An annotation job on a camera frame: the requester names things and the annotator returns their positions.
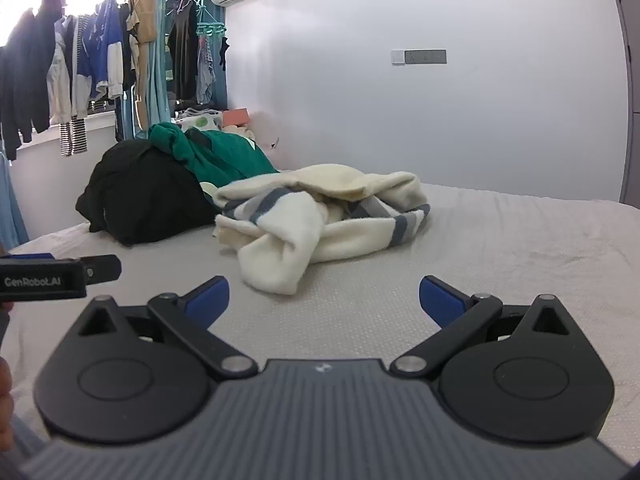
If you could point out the cream striped sweater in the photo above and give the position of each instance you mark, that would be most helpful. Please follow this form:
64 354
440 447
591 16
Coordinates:
320 215

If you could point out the green garment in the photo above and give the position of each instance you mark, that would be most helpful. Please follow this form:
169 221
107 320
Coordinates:
215 152

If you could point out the black white striped hanging garment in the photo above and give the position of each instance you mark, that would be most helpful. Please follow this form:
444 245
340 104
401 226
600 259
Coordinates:
73 137

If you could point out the black hanging socks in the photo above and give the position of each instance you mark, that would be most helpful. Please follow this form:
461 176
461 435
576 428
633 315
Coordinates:
223 52

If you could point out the teal clip hanger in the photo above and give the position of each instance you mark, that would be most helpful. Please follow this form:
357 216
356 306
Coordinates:
209 20

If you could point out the person's left forearm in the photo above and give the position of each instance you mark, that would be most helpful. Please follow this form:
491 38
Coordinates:
4 395

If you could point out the patterned hanging garment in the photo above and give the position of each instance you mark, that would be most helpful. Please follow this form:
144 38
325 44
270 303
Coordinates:
205 70

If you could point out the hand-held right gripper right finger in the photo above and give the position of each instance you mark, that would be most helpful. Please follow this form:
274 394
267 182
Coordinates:
440 301

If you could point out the black hanging jacket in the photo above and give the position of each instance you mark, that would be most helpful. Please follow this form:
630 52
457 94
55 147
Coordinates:
27 70

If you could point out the black garment pile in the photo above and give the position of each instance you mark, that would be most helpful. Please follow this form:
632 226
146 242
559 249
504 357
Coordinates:
140 195

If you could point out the blue and white hanging shirt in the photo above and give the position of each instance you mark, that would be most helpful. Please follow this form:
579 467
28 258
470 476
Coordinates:
105 50

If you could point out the white bed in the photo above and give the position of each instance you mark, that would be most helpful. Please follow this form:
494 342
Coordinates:
450 270

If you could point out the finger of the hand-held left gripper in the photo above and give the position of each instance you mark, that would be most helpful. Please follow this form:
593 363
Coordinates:
102 266
32 256

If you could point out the black hanging dress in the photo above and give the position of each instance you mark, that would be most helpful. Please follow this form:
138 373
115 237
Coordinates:
182 55

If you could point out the grey wall outlet strip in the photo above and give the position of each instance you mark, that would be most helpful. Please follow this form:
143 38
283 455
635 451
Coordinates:
425 56

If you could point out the white wall switch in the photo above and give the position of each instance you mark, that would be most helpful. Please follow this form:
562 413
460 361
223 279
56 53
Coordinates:
398 56

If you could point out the pink box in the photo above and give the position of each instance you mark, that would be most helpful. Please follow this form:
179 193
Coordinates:
236 117

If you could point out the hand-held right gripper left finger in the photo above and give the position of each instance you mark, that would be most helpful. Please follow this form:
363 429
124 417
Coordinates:
210 301

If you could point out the tan hanging pants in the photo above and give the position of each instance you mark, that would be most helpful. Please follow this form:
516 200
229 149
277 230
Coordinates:
142 10

